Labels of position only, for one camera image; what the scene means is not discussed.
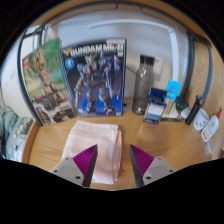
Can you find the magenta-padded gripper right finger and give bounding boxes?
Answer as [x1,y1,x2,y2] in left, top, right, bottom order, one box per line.
[129,144,177,188]

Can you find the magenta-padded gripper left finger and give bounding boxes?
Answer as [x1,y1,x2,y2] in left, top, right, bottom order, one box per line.
[50,144,99,188]

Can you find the pale pink towel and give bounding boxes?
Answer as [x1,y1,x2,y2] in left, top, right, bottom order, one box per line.
[61,119,123,185]

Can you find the clear plastic cup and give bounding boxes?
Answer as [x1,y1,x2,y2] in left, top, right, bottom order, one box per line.
[203,139,219,158]

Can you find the small dark blue box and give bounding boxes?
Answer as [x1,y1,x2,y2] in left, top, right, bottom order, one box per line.
[143,87,168,126]

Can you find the white mug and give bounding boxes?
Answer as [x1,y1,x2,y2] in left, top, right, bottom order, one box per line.
[193,107,210,132]

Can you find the white red-capped lotion bottle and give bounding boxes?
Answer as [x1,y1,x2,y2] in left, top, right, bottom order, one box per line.
[200,107,223,143]

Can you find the black cylindrical flashlight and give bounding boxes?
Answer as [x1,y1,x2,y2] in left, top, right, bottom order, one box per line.
[184,95,205,126]

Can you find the teal crumpled blanket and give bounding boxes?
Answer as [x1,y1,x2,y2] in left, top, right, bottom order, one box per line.
[0,105,34,161]

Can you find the light blue card pack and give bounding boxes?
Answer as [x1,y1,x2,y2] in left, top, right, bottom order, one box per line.
[164,78,182,101]

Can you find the blue robot model kit box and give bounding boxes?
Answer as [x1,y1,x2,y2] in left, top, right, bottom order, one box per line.
[59,39,127,118]

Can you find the green tree figure toy box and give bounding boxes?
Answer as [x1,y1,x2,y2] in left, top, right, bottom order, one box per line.
[21,37,77,126]

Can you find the white desk lamp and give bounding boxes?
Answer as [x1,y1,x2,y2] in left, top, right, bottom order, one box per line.
[88,18,181,84]

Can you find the wooden shelf unit grey frame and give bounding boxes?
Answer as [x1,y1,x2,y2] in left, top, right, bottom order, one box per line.
[16,1,214,127]

